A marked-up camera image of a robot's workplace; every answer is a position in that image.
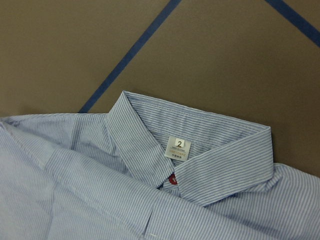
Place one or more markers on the light blue striped shirt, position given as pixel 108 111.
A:
pixel 149 169

